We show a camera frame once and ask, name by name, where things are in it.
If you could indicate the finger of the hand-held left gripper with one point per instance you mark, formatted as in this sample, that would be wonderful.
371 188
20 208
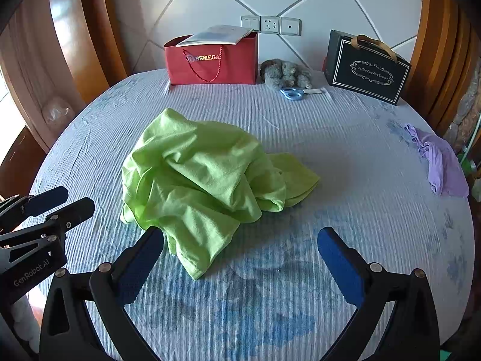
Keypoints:
73 212
47 199

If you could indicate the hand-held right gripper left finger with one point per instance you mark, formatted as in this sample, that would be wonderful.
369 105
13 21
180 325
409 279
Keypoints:
139 267

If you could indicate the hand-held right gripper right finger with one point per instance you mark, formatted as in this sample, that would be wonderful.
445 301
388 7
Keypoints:
340 267

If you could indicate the green garment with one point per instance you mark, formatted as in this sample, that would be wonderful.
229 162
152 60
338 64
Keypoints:
195 173

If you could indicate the wooden nightstand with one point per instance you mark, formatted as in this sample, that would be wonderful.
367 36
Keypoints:
20 161

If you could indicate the blue striped bedspread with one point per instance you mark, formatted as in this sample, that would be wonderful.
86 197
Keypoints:
338 180

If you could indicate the clear plastic bag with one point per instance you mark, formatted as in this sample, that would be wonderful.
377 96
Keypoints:
56 112

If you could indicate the purple cloth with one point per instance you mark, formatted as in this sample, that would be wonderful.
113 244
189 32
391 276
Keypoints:
443 165

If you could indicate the green plastic bag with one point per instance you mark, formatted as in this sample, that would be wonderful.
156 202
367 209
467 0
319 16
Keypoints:
465 165

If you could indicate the blue scissors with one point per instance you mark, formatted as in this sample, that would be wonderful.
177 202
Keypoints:
292 93

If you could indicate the black gift box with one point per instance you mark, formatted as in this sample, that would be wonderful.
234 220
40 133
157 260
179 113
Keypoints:
368 71

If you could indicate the grey plush toy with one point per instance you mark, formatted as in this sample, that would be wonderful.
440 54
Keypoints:
285 73

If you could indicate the red gift bag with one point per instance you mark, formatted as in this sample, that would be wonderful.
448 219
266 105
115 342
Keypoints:
233 67

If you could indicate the white paper booklet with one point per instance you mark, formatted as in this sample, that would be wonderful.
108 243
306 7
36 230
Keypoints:
218 34

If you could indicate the wooden headboard post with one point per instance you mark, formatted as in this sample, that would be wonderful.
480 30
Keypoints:
439 45
101 37

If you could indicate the white wall sockets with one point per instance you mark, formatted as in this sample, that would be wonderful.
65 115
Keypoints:
290 27

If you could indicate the white wall socket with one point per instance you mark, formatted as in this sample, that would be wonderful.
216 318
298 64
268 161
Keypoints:
270 25

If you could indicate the white wall switch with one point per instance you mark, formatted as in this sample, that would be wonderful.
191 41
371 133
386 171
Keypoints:
250 23

